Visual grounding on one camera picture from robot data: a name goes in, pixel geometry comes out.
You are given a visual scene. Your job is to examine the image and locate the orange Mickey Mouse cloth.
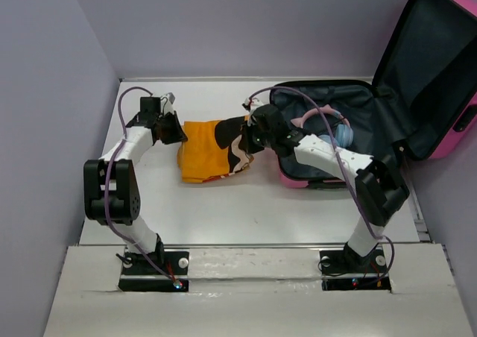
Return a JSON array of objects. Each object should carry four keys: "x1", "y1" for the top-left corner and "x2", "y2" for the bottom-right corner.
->
[{"x1": 177, "y1": 116, "x2": 253, "y2": 183}]

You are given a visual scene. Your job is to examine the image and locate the pink and blue headphones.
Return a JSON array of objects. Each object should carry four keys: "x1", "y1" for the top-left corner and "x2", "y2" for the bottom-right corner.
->
[{"x1": 291, "y1": 104, "x2": 354, "y2": 148}]

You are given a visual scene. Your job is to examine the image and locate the pink hard-shell suitcase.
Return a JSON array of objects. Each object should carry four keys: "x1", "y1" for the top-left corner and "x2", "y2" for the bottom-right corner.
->
[{"x1": 268, "y1": 0, "x2": 477, "y2": 191}]

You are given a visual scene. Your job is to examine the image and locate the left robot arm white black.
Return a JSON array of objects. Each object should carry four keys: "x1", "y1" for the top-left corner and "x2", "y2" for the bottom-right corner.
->
[{"x1": 83, "y1": 92, "x2": 187, "y2": 274}]

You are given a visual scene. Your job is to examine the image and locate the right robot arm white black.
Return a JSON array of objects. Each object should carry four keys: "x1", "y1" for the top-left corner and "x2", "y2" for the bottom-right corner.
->
[{"x1": 240, "y1": 101, "x2": 409, "y2": 271}]

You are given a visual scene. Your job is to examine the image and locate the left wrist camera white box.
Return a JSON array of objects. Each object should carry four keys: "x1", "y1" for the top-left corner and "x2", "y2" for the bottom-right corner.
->
[{"x1": 159, "y1": 92, "x2": 175, "y2": 114}]

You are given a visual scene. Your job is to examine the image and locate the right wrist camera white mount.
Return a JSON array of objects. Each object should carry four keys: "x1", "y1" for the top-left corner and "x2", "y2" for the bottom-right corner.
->
[{"x1": 242, "y1": 97, "x2": 263, "y2": 113}]

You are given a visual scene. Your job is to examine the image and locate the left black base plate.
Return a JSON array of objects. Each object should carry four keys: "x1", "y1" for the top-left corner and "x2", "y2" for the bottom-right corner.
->
[{"x1": 116, "y1": 250, "x2": 189, "y2": 293}]

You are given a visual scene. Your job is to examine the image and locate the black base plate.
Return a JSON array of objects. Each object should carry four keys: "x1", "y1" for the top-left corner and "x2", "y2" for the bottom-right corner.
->
[
  {"x1": 116, "y1": 250, "x2": 189, "y2": 293},
  {"x1": 317, "y1": 248, "x2": 391, "y2": 292}
]

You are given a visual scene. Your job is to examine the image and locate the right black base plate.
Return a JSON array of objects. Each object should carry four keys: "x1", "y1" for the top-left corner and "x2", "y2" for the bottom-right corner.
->
[{"x1": 317, "y1": 248, "x2": 391, "y2": 292}]

